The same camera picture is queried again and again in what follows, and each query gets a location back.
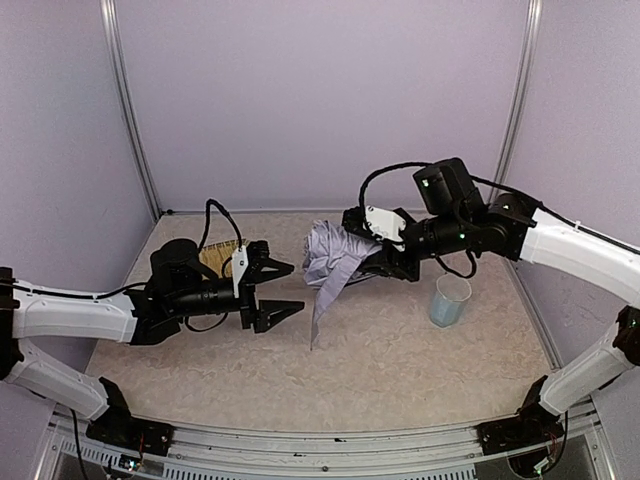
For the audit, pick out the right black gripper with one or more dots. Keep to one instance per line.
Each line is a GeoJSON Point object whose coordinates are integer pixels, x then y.
{"type": "Point", "coordinates": [396, 253]}

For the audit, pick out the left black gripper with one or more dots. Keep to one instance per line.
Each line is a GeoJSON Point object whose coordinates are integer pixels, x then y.
{"type": "Point", "coordinates": [250, 293]}

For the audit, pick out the lavender folding umbrella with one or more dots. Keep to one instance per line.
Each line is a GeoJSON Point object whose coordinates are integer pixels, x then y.
{"type": "Point", "coordinates": [332, 258]}

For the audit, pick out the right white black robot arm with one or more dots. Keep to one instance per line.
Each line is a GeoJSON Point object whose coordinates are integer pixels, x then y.
{"type": "Point", "coordinates": [517, 227]}

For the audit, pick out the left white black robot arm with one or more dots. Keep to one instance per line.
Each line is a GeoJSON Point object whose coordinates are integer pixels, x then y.
{"type": "Point", "coordinates": [180, 287]}

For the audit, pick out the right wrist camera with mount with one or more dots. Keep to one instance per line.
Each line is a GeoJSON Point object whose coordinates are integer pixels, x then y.
{"type": "Point", "coordinates": [375, 224]}

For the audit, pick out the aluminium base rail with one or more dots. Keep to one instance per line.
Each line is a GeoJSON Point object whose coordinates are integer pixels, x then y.
{"type": "Point", "coordinates": [455, 451]}

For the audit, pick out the right aluminium frame post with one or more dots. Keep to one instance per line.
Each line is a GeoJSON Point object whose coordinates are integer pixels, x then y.
{"type": "Point", "coordinates": [518, 103]}

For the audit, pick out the aluminium frame post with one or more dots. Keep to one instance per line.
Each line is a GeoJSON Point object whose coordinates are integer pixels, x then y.
{"type": "Point", "coordinates": [518, 103]}
{"type": "Point", "coordinates": [118, 64]}

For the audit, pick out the left aluminium frame post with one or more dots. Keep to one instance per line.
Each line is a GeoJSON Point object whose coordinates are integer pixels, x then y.
{"type": "Point", "coordinates": [118, 64]}

